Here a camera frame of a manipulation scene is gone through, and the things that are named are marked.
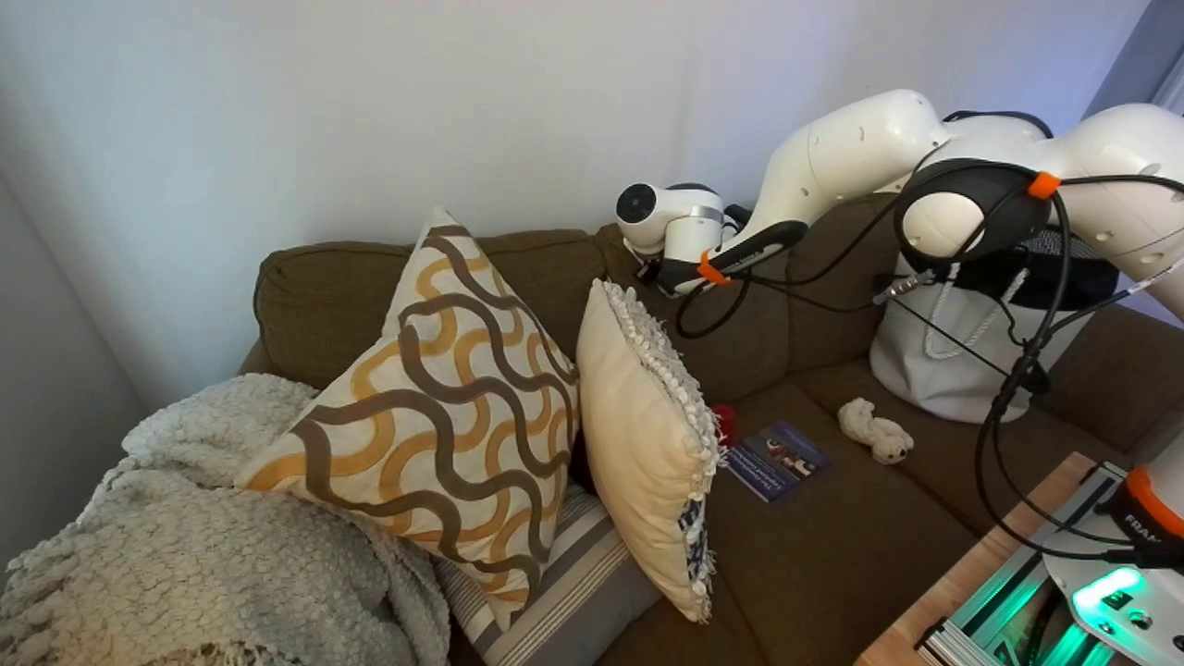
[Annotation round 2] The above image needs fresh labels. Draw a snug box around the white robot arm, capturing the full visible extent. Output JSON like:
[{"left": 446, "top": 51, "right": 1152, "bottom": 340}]
[{"left": 613, "top": 88, "right": 1184, "bottom": 314}]

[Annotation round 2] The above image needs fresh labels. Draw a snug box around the blue white patterned pillow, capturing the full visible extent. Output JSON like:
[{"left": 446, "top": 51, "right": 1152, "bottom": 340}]
[{"left": 577, "top": 281, "right": 721, "bottom": 623}]

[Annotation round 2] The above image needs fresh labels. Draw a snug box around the brown wave patterned pillow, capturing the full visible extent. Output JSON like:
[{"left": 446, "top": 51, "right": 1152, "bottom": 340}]
[{"left": 237, "top": 210, "right": 577, "bottom": 623}]

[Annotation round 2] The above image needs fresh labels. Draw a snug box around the blue booklet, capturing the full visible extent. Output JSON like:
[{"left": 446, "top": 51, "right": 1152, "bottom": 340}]
[{"left": 726, "top": 420, "right": 830, "bottom": 503}]

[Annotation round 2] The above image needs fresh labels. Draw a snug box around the grey striped cushion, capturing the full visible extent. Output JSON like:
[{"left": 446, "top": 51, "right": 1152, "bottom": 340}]
[{"left": 437, "top": 484, "right": 657, "bottom": 666}]

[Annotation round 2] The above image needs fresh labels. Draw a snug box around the white plush toy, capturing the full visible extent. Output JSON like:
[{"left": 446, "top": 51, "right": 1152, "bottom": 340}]
[{"left": 836, "top": 397, "right": 914, "bottom": 466}]

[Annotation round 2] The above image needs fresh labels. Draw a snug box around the brown fabric sofa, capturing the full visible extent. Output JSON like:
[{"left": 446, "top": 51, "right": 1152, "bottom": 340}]
[{"left": 242, "top": 194, "right": 1184, "bottom": 666}]

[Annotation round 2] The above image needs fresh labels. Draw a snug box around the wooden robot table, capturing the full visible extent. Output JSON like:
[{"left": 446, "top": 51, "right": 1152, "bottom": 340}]
[{"left": 850, "top": 448, "right": 1184, "bottom": 666}]

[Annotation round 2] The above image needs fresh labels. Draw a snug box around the grey knit blanket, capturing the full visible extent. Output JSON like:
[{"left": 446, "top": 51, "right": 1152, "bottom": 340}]
[{"left": 0, "top": 373, "right": 450, "bottom": 666}]

